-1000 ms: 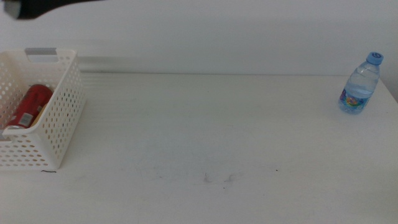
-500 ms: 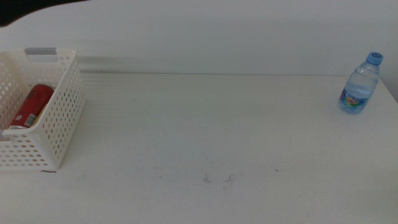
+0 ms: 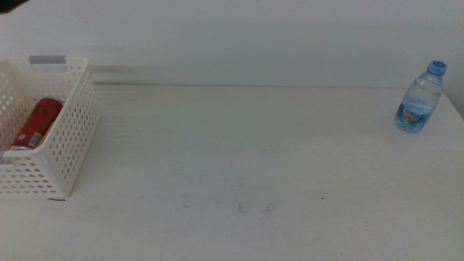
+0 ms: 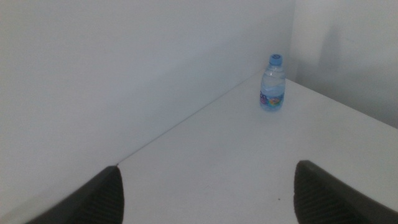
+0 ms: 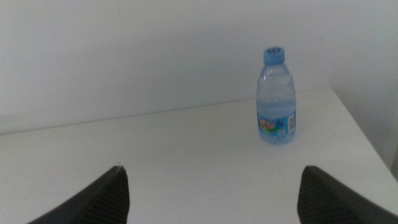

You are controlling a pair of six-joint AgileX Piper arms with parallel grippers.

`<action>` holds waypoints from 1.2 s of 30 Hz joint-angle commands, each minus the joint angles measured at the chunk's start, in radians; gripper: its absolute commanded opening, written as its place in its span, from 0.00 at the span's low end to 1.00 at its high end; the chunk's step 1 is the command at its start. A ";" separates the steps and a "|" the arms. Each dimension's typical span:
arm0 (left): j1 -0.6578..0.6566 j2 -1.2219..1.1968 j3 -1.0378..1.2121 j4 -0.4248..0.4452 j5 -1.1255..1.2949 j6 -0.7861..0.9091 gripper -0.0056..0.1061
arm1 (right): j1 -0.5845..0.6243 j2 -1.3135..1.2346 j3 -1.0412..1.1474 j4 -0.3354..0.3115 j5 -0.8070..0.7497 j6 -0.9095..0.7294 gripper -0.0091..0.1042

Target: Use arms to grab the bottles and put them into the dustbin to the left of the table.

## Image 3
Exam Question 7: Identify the clear water bottle blue cap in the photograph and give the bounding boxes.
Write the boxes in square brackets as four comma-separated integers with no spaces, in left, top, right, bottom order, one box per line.
[394,59,448,134]

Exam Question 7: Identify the white perforated plastic basket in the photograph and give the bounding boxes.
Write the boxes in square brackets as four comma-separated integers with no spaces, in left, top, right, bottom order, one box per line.
[0,54,101,199]

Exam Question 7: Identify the red soda can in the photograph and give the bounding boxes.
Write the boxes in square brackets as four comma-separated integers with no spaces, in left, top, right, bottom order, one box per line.
[9,97,65,152]

